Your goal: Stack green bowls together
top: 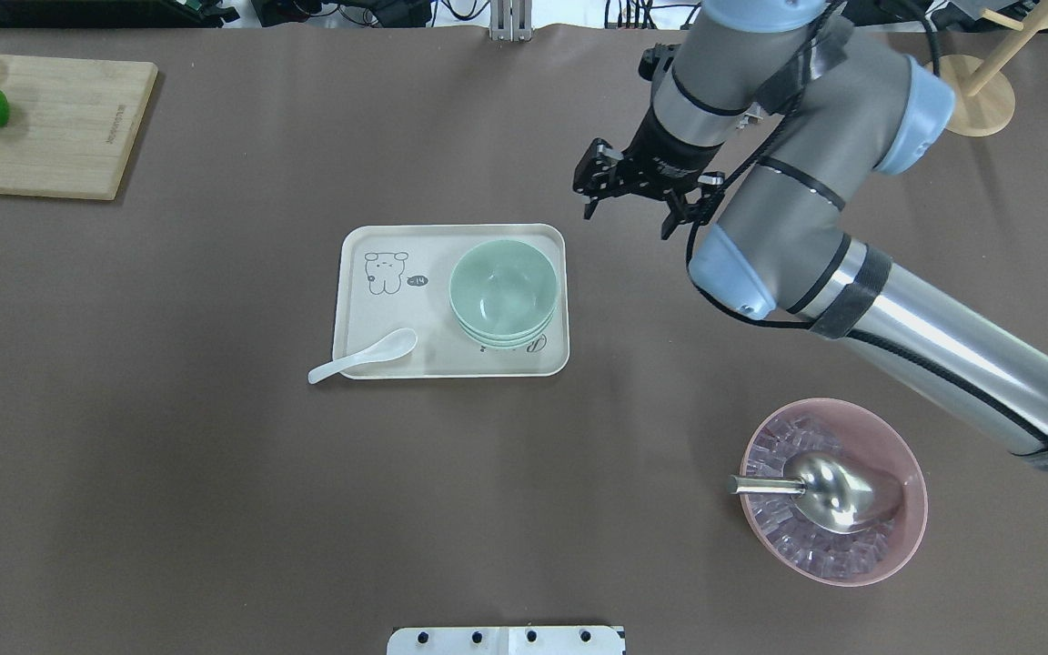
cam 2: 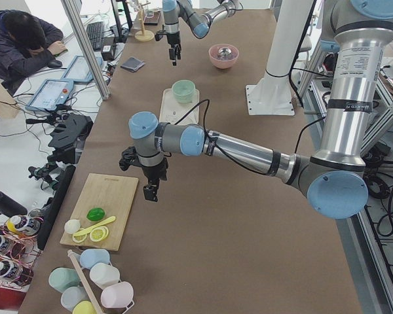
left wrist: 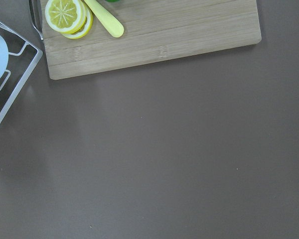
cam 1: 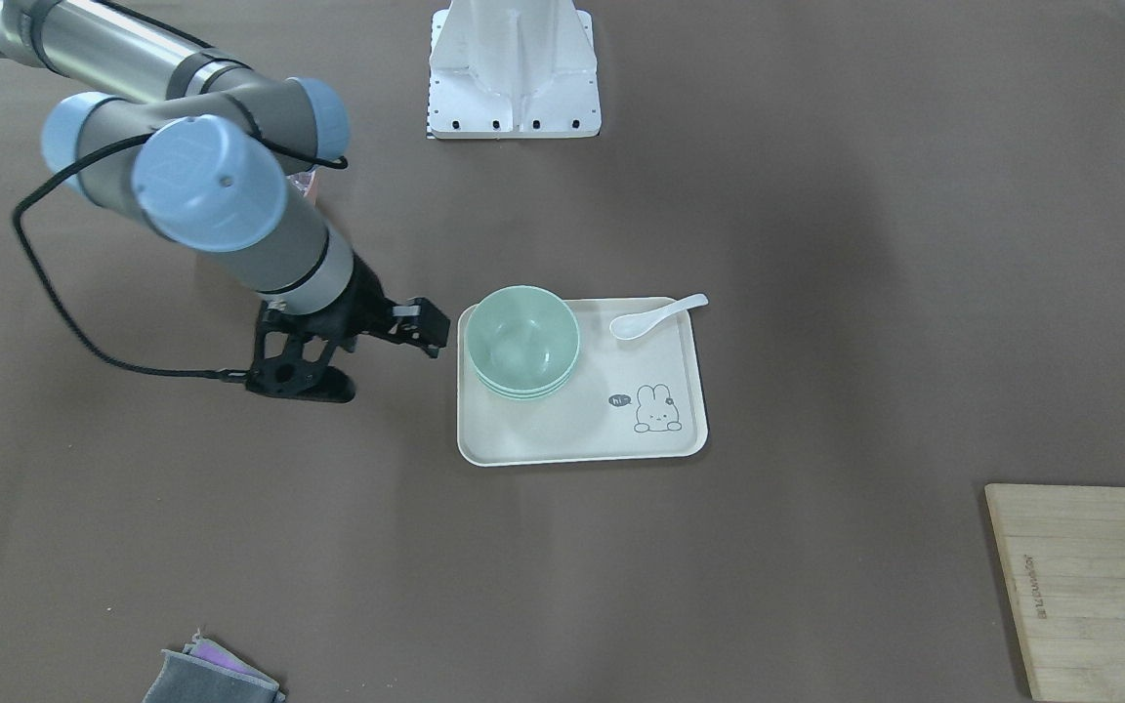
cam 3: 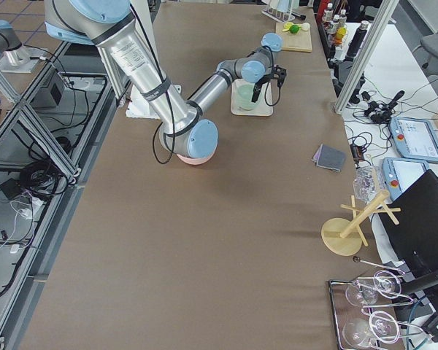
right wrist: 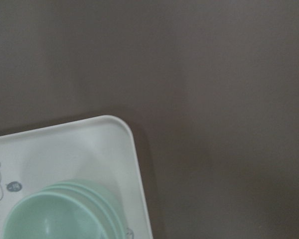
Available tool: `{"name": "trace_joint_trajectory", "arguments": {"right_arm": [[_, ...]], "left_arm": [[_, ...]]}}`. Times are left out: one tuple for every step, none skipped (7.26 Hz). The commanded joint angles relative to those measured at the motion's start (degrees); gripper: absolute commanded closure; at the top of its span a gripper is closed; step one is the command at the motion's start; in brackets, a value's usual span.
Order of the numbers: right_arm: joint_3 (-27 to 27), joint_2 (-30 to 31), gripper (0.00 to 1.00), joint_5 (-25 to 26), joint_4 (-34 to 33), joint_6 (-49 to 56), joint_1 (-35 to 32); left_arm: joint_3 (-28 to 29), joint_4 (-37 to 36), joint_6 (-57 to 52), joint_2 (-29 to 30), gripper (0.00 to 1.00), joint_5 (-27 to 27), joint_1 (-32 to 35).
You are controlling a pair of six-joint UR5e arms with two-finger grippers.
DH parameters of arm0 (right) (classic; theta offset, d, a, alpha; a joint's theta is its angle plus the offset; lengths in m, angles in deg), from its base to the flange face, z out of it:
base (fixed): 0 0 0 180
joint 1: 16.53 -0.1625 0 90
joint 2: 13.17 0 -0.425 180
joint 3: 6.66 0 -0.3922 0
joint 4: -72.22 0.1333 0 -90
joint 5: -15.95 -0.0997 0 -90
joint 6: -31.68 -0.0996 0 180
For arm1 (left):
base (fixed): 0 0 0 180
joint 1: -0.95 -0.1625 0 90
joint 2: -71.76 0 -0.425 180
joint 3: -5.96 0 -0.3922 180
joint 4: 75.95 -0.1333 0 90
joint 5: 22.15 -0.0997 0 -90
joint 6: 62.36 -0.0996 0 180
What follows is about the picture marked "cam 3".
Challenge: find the wine glass on rack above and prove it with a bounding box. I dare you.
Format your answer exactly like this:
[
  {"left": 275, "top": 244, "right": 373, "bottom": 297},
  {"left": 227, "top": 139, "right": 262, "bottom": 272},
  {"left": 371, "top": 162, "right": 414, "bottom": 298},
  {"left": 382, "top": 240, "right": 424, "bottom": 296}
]
[{"left": 345, "top": 270, "right": 401, "bottom": 306}]

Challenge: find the blue teach pendant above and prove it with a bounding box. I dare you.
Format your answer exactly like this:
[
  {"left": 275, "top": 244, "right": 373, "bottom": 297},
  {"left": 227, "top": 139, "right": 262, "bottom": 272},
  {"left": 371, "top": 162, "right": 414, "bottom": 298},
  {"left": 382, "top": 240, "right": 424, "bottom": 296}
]
[
  {"left": 388, "top": 117, "right": 438, "bottom": 163},
  {"left": 382, "top": 157, "right": 429, "bottom": 201}
]

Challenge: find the chrome wine glass rack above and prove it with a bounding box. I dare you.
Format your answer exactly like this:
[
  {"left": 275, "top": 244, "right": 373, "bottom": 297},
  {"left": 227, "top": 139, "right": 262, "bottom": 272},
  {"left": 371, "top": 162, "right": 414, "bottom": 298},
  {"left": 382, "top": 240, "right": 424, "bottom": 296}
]
[{"left": 329, "top": 256, "right": 425, "bottom": 349}]

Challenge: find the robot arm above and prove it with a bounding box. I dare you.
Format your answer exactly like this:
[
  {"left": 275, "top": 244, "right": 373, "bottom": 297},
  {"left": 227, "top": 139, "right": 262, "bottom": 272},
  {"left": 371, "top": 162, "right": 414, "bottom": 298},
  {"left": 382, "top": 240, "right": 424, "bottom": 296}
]
[{"left": 45, "top": 1, "right": 284, "bottom": 165}]

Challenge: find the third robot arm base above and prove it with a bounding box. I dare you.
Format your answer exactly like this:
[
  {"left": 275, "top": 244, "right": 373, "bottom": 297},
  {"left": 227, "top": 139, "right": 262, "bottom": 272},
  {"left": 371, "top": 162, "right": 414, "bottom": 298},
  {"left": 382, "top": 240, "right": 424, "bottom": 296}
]
[{"left": 0, "top": 20, "right": 38, "bottom": 74}]

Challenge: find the clear glass mug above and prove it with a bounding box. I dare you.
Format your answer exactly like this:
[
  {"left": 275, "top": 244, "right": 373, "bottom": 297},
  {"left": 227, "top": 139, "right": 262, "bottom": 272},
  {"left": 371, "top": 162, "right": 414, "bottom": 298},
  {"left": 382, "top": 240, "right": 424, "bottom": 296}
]
[{"left": 353, "top": 166, "right": 385, "bottom": 202}]

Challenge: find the yellow drink bottle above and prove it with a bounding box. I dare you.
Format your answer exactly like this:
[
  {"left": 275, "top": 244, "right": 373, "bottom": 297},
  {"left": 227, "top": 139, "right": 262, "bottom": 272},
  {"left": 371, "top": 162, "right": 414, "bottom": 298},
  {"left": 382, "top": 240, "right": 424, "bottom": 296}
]
[{"left": 334, "top": 26, "right": 347, "bottom": 46}]

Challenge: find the cream serving tray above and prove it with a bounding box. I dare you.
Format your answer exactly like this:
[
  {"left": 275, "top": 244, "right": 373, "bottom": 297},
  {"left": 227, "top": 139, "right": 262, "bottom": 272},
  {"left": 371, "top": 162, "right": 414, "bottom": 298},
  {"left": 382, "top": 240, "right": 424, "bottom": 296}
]
[{"left": 231, "top": 79, "right": 273, "bottom": 117}]

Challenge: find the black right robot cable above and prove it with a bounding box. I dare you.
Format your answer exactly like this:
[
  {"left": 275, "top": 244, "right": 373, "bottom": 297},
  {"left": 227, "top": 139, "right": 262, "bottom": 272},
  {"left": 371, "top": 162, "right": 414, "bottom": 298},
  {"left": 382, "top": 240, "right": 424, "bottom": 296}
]
[{"left": 129, "top": 0, "right": 183, "bottom": 165}]

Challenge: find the pink bowl with ice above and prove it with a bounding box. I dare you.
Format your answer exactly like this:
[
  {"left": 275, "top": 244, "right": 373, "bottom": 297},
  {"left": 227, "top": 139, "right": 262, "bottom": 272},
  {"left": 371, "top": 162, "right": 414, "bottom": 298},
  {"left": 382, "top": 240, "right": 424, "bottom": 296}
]
[{"left": 177, "top": 153, "right": 215, "bottom": 166}]

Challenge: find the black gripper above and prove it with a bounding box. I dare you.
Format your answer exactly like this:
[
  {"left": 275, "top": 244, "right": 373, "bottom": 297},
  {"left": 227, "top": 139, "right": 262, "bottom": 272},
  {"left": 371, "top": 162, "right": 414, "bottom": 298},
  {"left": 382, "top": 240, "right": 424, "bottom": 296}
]
[{"left": 251, "top": 65, "right": 287, "bottom": 102}]

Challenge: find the aluminium frame post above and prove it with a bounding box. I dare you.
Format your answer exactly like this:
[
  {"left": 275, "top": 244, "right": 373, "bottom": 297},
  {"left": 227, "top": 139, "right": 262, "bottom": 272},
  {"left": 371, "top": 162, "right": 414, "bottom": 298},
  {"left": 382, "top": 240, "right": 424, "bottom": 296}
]
[{"left": 334, "top": 0, "right": 399, "bottom": 114}]

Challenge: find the grey control box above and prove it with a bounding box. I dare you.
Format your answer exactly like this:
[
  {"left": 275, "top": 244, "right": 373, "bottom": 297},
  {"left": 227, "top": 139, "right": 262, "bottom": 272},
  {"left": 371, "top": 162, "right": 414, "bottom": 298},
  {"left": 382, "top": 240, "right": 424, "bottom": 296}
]
[{"left": 31, "top": 73, "right": 66, "bottom": 109}]

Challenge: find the wooden mug tree stand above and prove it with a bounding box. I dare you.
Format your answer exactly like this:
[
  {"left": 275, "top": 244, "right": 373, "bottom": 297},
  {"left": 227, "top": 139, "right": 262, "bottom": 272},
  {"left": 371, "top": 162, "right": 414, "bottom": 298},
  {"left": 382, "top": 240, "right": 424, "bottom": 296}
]
[{"left": 320, "top": 190, "right": 401, "bottom": 257}]

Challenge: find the black thermos bottle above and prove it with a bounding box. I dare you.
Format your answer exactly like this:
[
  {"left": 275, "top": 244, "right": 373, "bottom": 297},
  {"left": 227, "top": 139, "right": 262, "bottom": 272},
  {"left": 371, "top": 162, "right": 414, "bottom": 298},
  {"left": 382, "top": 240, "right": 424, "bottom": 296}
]
[{"left": 345, "top": 20, "right": 369, "bottom": 61}]

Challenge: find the green toy lime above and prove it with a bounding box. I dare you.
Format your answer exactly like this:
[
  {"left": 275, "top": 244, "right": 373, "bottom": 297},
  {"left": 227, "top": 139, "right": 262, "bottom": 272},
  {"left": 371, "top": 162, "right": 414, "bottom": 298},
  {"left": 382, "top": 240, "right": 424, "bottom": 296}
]
[{"left": 288, "top": 24, "right": 300, "bottom": 34}]

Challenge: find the white drink bottle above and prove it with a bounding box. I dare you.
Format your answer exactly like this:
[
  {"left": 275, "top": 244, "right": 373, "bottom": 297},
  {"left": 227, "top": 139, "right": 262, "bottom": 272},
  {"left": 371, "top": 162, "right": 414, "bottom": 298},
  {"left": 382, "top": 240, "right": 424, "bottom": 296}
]
[{"left": 321, "top": 3, "right": 334, "bottom": 27}]

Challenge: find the yellow lemon slice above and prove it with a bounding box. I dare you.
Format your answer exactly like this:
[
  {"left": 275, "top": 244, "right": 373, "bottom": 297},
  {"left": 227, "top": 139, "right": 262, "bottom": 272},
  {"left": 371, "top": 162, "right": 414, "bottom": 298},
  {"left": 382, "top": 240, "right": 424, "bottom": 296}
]
[{"left": 282, "top": 22, "right": 293, "bottom": 32}]

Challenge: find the bamboo cutting board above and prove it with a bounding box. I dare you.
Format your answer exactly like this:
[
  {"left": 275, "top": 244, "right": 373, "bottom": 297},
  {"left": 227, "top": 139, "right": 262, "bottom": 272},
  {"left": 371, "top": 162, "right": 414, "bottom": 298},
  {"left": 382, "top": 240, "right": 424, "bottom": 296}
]
[{"left": 275, "top": 22, "right": 312, "bottom": 53}]

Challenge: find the grey folded cloth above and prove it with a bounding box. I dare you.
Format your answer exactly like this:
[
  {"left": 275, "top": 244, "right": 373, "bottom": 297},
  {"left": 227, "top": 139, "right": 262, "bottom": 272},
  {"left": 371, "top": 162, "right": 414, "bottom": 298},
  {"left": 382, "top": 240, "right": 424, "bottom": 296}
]
[{"left": 312, "top": 144, "right": 346, "bottom": 172}]

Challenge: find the white wire cup rack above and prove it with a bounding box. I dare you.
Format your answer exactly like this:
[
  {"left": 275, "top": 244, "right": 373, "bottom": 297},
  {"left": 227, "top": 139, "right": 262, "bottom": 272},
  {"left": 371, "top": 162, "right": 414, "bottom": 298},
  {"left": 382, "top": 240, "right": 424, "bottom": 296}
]
[{"left": 261, "top": 0, "right": 306, "bottom": 23}]

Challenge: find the green bowl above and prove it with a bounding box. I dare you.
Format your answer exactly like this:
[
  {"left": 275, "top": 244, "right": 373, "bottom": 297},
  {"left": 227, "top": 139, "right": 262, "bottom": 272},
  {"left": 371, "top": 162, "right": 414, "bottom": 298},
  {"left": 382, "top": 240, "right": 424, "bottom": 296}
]
[{"left": 237, "top": 84, "right": 256, "bottom": 111}]

